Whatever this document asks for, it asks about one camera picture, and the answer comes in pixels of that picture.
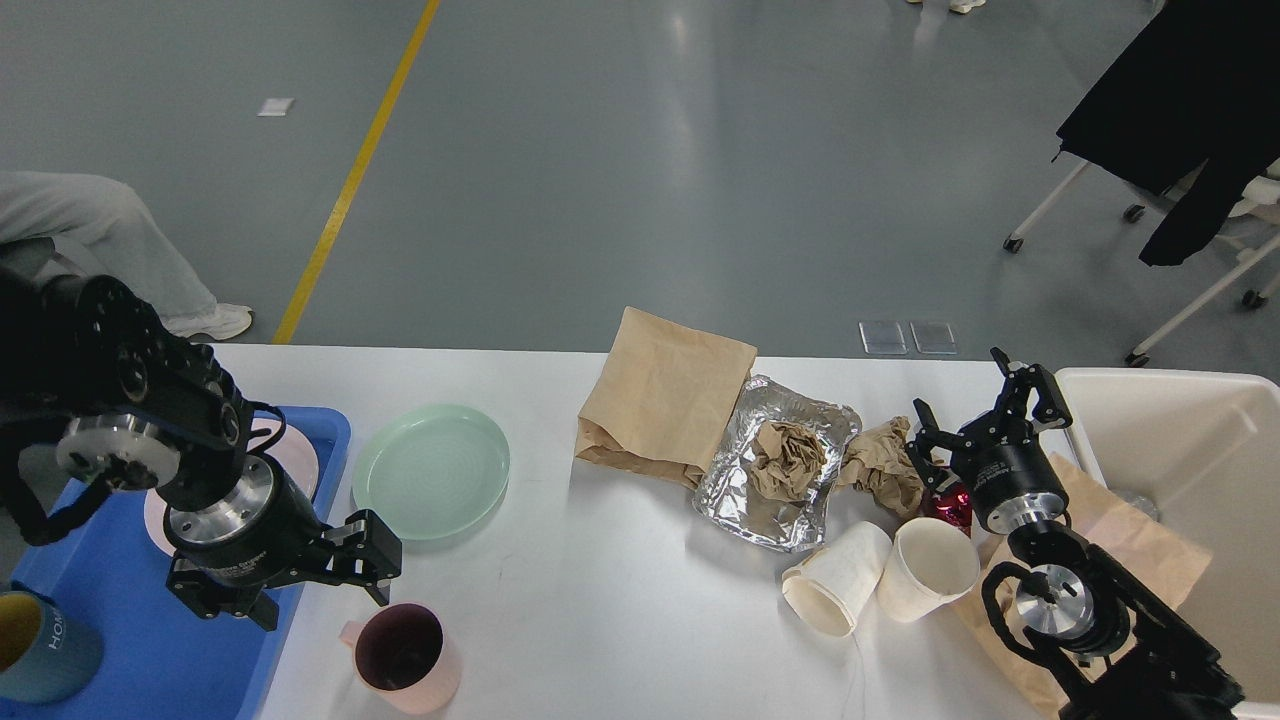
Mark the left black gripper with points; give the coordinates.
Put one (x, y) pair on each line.
(265, 534)

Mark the upright white paper cup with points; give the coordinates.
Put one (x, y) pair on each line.
(930, 564)

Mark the pink plate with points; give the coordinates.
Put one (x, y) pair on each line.
(293, 451)

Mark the white plastic bin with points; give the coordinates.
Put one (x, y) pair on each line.
(1203, 447)

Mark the person in grey trousers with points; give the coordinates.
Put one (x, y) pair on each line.
(110, 221)

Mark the red foil wrapper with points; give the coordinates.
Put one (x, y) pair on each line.
(950, 504)

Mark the pink mug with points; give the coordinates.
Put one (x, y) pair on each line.
(403, 655)

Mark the brown paper bag centre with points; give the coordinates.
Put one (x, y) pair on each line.
(663, 399)

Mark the light green plate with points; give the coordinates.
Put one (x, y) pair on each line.
(434, 472)

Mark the brown paper bag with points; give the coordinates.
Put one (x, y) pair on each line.
(663, 399)
(1165, 562)

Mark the brown paper bag right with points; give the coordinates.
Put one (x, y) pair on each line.
(1165, 562)

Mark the black jacket on chair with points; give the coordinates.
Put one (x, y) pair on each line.
(1194, 94)

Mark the crumpled brown paper in tray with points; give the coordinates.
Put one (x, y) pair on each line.
(786, 460)

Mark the white sneaker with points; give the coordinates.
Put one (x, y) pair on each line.
(222, 322)

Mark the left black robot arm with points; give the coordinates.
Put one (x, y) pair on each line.
(99, 399)

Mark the crumpled brown paper ball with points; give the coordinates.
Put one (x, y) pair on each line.
(876, 462)

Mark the blue plastic tray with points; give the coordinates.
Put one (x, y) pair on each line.
(160, 661)

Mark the lying white paper cup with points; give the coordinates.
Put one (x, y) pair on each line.
(829, 588)

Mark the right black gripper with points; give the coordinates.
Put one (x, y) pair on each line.
(999, 458)

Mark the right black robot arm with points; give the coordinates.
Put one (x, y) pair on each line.
(1063, 603)

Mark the blue yellow mug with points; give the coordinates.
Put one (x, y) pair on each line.
(46, 657)

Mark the aluminium foil tray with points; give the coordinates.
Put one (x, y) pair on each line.
(725, 496)

